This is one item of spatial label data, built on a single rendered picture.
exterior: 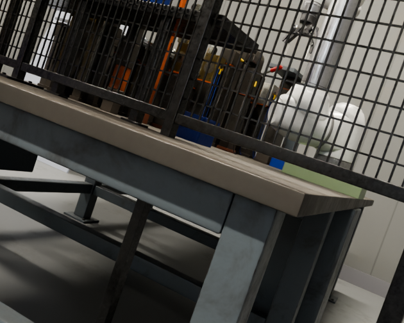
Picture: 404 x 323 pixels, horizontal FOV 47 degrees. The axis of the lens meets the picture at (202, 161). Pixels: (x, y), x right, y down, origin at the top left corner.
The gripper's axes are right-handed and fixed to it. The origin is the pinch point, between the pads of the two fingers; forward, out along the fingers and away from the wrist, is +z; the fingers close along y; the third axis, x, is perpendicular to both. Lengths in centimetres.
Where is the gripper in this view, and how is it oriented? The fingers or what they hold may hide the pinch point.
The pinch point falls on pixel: (295, 56)
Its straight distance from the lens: 236.9
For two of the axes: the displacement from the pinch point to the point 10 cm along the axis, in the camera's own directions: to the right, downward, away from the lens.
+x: -6.4, -1.8, -7.4
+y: -6.9, -2.7, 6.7
